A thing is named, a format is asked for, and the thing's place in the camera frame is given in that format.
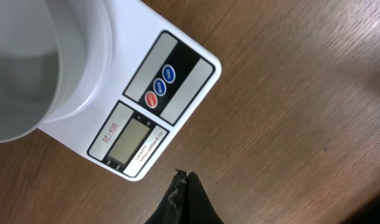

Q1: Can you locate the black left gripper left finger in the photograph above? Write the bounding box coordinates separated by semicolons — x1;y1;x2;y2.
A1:
145;169;187;224

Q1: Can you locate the white bowl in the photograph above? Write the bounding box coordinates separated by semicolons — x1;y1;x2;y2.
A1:
0;0;112;142

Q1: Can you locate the white kitchen scale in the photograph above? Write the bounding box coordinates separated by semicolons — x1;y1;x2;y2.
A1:
41;1;222;181

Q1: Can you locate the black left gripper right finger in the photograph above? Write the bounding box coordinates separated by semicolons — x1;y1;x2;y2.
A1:
180;172;224;224

